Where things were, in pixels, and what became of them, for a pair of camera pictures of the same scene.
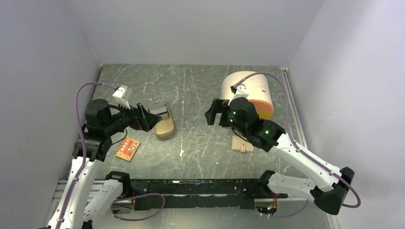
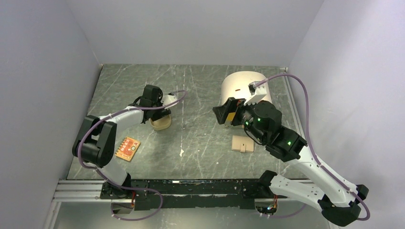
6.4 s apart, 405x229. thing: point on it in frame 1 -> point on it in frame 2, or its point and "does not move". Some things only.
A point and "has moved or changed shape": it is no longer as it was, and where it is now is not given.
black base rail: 198,193 does not move
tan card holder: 239,144 does not move
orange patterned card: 127,148 does not move
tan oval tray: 165,127 has moved or changed shape
